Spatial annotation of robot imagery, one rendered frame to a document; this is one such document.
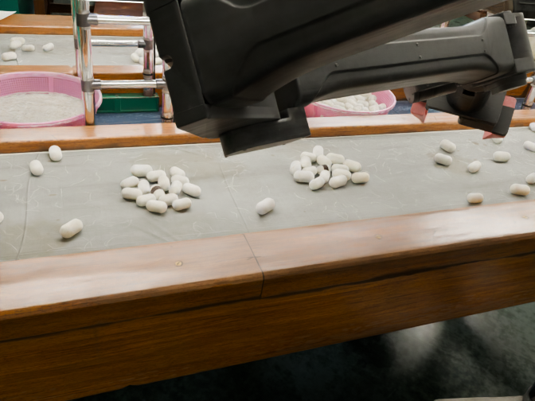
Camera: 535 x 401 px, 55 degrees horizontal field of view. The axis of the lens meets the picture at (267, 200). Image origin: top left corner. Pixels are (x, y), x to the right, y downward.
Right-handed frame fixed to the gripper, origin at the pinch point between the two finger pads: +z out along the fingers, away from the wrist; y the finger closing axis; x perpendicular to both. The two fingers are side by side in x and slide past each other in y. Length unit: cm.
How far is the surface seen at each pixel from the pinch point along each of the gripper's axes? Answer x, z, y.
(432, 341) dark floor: -21, 101, 18
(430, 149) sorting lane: 9.9, 30.3, -2.3
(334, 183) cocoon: -11.9, 10.4, -16.5
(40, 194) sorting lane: -35, -7, -57
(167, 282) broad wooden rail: -41, -15, -28
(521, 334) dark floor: -6, 113, 46
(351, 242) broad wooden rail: -24.5, -1.3, -9.1
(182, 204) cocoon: -28.1, -2.8, -36.1
